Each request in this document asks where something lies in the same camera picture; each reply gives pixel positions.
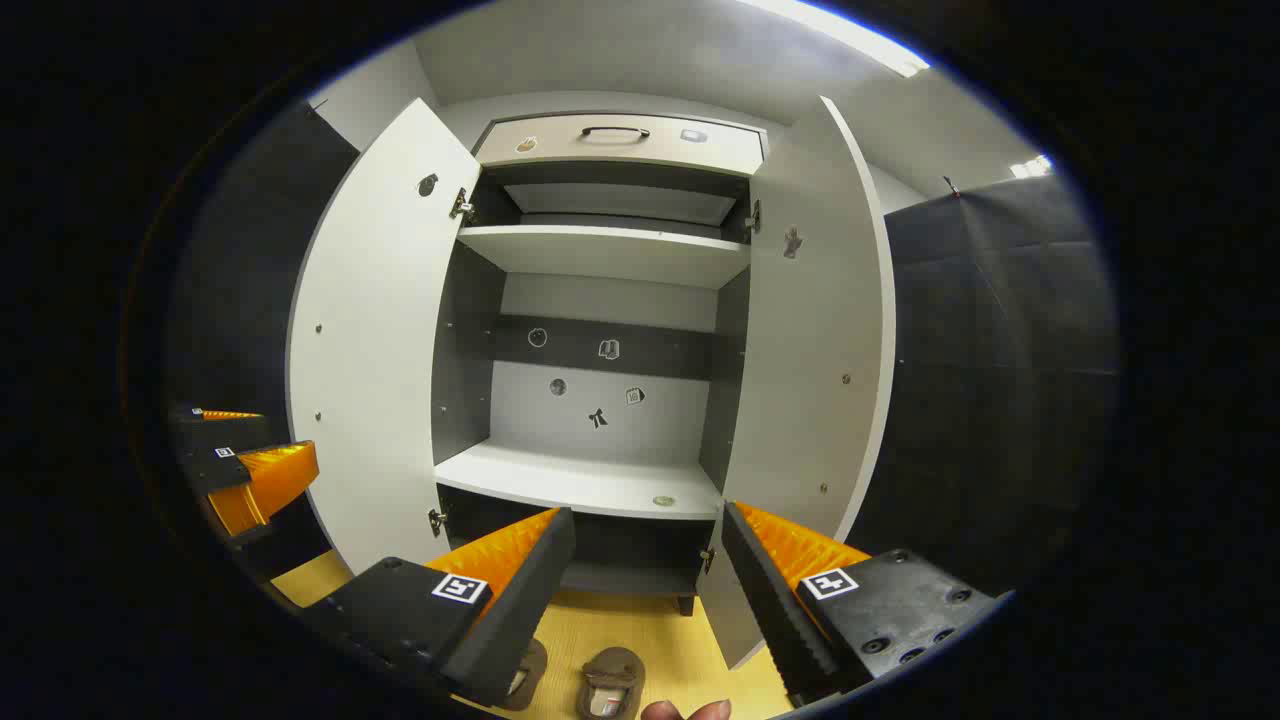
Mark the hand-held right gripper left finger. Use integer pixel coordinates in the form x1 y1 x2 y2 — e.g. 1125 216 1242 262
298 507 577 709

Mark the white shoe cabinet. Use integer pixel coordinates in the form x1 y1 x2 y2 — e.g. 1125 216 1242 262
430 110 771 617

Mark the black backdrop cloth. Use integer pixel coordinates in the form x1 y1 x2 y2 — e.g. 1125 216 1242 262
850 172 1119 601
165 100 361 601

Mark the white shoe cabinet door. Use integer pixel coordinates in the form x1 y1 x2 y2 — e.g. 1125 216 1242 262
287 96 483 578
698 94 898 671

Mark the beige cabinet drawer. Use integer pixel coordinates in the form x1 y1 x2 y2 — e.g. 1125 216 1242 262
474 112 768 178

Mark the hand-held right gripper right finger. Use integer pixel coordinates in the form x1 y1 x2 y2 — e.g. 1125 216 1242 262
720 501 1003 708

